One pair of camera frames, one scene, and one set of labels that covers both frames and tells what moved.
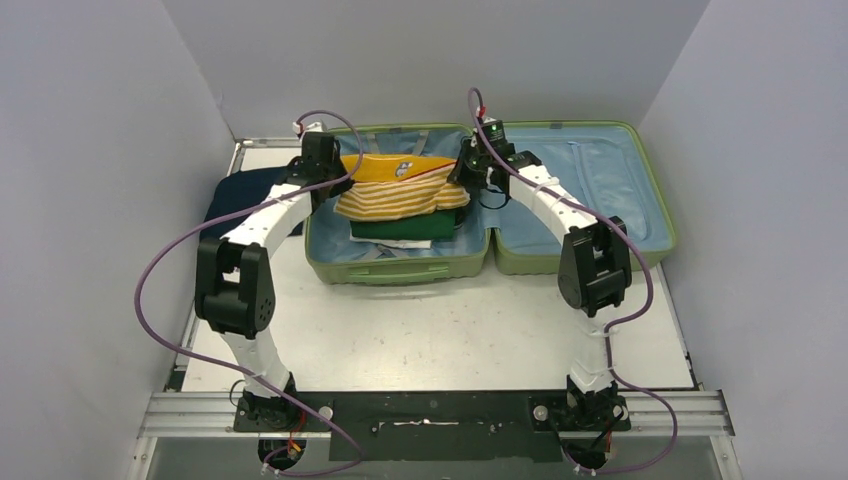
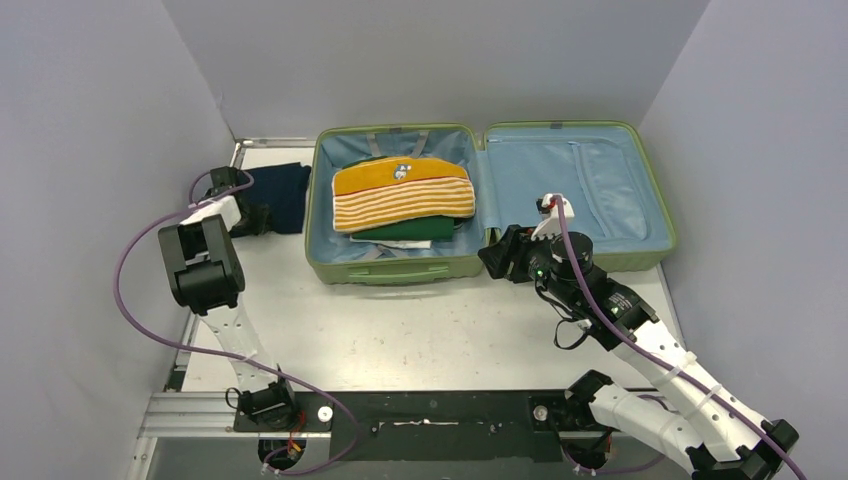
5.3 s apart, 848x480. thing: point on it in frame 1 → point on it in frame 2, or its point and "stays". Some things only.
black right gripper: [465, 172] → [506, 250]
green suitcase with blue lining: [624, 170] stays
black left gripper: [344, 185] → [263, 222]
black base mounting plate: [435, 426] stays
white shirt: [397, 243] stays
